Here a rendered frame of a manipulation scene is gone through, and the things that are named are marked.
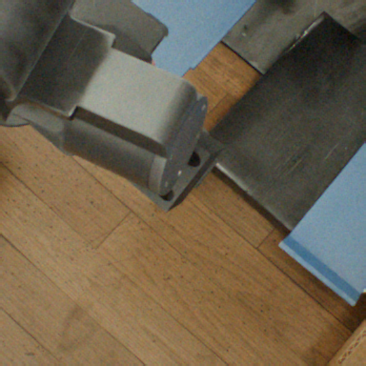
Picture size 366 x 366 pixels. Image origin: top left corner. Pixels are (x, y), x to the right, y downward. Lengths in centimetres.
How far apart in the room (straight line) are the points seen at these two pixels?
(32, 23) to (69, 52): 5
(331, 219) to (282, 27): 17
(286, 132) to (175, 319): 17
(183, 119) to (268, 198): 29
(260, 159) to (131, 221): 11
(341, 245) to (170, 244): 13
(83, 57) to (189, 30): 24
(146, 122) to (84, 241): 31
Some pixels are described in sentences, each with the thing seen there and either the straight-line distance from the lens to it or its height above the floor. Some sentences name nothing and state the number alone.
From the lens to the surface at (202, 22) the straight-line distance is 80.
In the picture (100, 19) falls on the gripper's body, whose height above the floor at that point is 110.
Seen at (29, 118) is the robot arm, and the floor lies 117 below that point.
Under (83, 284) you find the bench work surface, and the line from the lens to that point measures 83.
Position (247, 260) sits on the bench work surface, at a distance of 84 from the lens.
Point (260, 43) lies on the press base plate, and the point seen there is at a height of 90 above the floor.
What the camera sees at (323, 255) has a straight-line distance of 83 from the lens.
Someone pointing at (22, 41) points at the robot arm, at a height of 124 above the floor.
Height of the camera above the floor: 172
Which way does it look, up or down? 73 degrees down
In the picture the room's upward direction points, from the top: 11 degrees clockwise
